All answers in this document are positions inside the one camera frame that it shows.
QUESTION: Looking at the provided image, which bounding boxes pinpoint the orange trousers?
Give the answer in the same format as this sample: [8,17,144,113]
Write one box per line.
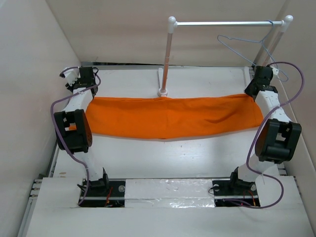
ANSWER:
[86,94,263,139]

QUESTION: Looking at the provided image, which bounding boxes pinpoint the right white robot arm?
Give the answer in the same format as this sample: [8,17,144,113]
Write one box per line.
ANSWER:
[228,64,302,195]

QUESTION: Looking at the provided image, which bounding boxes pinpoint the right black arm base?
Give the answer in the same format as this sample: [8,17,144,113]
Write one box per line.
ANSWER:
[208,168,260,207]

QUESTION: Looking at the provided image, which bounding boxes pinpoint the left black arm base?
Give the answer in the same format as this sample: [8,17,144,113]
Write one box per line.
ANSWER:
[77,169,126,208]

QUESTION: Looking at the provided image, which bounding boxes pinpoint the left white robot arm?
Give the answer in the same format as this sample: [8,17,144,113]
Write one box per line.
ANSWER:
[51,67,110,196]

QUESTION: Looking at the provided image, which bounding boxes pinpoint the white clothes rack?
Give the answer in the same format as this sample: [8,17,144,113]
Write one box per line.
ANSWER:
[158,15,294,97]

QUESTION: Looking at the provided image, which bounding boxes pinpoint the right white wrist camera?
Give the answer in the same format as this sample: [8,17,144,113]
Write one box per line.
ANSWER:
[272,67,280,80]

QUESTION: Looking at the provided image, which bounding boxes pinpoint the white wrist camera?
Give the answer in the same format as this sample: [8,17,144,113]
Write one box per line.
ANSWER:
[59,67,79,91]
[272,67,280,80]

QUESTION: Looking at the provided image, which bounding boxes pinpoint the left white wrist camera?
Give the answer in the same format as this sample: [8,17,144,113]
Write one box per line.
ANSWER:
[59,67,79,91]

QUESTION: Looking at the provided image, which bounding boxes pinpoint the light blue wire hanger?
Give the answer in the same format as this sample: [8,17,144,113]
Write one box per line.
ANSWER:
[217,18,293,82]

